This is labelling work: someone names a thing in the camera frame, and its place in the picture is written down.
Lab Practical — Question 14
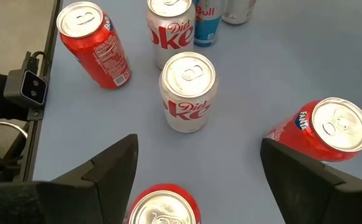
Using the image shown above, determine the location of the blue silver Red Bull can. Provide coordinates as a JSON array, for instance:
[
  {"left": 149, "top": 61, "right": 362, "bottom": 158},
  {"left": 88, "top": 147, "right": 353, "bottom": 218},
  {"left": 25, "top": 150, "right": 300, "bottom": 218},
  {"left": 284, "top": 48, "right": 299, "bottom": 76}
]
[{"left": 193, "top": 0, "right": 226, "bottom": 48}]

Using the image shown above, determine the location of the black table frame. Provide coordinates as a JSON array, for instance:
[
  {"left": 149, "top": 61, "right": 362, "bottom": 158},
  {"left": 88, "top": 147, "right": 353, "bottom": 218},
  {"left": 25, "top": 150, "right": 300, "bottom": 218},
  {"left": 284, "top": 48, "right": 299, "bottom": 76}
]
[{"left": 12, "top": 0, "right": 64, "bottom": 183}]

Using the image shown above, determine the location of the red Fanta strawberry can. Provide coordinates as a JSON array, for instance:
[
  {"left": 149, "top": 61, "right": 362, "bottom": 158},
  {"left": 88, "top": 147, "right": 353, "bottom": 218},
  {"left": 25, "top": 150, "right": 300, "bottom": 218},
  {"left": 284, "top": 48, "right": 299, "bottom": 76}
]
[
  {"left": 126, "top": 183, "right": 202, "bottom": 224},
  {"left": 263, "top": 96, "right": 362, "bottom": 163},
  {"left": 55, "top": 1, "right": 132, "bottom": 90}
]

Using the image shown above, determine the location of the silver Diet Coke can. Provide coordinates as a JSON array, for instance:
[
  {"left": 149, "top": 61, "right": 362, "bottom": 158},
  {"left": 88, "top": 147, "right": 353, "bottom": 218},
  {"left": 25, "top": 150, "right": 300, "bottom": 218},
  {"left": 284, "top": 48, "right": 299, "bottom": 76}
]
[
  {"left": 221, "top": 0, "right": 257, "bottom": 26},
  {"left": 146, "top": 0, "right": 197, "bottom": 70},
  {"left": 158, "top": 51, "right": 219, "bottom": 134}
]

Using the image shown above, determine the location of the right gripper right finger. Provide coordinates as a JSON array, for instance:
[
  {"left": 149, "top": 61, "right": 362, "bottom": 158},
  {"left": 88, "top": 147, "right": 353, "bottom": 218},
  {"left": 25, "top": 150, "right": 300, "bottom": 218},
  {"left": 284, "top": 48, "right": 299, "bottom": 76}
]
[{"left": 259, "top": 138, "right": 362, "bottom": 224}]

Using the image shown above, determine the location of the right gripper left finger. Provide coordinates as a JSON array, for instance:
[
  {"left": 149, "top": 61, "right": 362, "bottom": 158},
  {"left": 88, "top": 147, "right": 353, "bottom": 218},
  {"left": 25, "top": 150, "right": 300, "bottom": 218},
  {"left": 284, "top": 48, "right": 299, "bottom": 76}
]
[{"left": 34, "top": 133, "right": 140, "bottom": 224}]

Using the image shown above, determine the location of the grey table-level camera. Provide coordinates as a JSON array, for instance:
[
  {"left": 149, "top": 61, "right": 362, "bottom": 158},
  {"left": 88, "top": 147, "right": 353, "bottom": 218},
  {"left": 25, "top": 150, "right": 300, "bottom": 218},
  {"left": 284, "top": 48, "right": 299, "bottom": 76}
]
[{"left": 2, "top": 68, "right": 49, "bottom": 109}]

